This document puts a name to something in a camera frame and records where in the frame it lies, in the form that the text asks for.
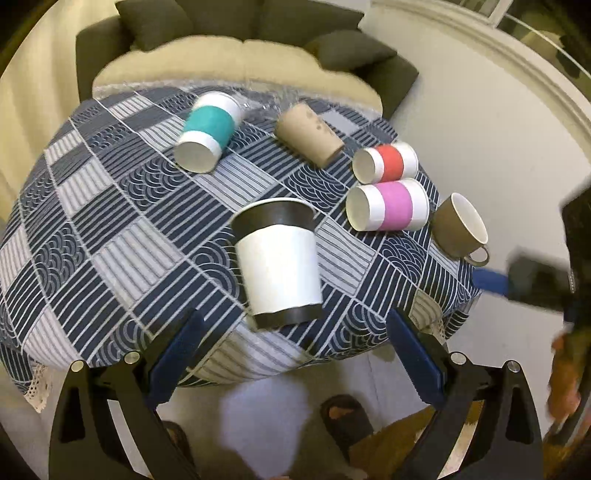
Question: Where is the black and white paper cup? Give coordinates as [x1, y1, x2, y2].
[230, 197, 322, 330]

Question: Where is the orange fleece sleeve forearm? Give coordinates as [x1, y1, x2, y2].
[547, 329, 582, 424]

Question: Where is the pink banded paper cup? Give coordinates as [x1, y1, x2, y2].
[346, 179, 431, 232]

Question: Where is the red banded paper cup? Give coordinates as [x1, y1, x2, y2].
[353, 142, 420, 184]

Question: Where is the brown kraft paper cup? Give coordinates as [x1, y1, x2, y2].
[274, 102, 344, 168]

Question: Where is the teal banded paper cup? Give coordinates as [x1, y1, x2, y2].
[174, 91, 245, 174]

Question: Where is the brown ceramic mug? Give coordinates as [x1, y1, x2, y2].
[431, 192, 490, 267]

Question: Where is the black slipper foot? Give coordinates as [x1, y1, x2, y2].
[320, 394, 375, 462]

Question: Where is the navy patterned tablecloth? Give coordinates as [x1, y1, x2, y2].
[1, 87, 479, 408]

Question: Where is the dark grey sofa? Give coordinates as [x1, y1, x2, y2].
[76, 1, 419, 119]

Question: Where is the right dark cushion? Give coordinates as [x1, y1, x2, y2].
[304, 30, 398, 72]

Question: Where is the dark cushion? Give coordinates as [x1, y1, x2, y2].
[115, 0, 193, 51]
[304, 30, 398, 72]

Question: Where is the cream fleece sofa blanket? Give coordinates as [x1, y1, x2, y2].
[92, 36, 383, 114]

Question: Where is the cream curtain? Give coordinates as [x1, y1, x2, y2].
[0, 1, 116, 220]

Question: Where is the left dark cushion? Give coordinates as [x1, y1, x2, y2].
[115, 0, 193, 51]

